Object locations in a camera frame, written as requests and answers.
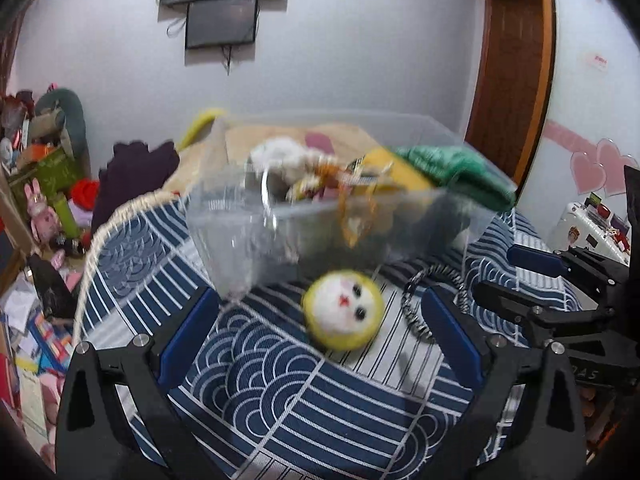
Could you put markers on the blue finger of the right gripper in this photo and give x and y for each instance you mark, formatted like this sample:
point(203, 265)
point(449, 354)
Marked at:
point(546, 263)

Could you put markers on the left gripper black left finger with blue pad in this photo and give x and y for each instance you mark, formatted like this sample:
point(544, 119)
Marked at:
point(93, 437)

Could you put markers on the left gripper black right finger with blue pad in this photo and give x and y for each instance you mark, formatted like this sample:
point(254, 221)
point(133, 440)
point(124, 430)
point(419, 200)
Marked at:
point(547, 437)

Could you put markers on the green knitted cloth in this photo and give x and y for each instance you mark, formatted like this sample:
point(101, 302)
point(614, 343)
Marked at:
point(464, 172)

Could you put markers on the yellow sponge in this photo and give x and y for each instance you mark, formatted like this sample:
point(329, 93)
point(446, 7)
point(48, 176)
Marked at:
point(397, 169)

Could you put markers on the yellow floral cloth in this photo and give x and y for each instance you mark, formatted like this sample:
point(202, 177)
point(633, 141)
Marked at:
point(353, 187)

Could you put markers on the white appliance with stickers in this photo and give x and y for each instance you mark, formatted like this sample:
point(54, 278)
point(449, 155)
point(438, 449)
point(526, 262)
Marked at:
point(592, 225)

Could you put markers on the white wardrobe sliding door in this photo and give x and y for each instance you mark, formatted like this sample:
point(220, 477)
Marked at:
point(591, 132)

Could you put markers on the blue white patterned tablecloth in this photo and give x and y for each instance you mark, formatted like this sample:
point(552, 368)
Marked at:
point(261, 397)

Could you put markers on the yellow white cat plush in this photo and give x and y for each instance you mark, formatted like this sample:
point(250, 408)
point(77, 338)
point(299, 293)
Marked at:
point(343, 310)

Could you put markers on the pink plush rabbit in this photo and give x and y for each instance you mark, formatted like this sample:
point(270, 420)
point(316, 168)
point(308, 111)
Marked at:
point(44, 220)

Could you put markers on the green bottle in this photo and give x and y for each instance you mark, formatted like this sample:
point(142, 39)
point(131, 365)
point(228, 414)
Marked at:
point(67, 220)

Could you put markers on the red plush item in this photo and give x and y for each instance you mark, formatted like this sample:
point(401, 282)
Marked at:
point(84, 193)

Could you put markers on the clear plastic storage bin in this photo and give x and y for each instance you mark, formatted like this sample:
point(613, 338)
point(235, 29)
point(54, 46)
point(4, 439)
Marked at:
point(246, 238)

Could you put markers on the green cardboard box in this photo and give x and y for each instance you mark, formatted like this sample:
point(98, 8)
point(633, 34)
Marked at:
point(57, 172)

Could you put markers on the dark purple garment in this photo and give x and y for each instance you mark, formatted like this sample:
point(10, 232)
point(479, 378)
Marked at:
point(134, 170)

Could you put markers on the beige blanket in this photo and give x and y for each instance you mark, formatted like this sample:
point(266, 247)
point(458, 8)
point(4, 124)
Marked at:
point(239, 142)

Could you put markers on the yellow curved tube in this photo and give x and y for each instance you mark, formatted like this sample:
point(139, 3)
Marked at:
point(205, 118)

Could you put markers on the teal plush pillow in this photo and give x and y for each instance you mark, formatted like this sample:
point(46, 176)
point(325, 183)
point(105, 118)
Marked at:
point(59, 119)

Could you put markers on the small wall monitor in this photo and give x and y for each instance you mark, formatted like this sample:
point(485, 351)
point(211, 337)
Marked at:
point(221, 23)

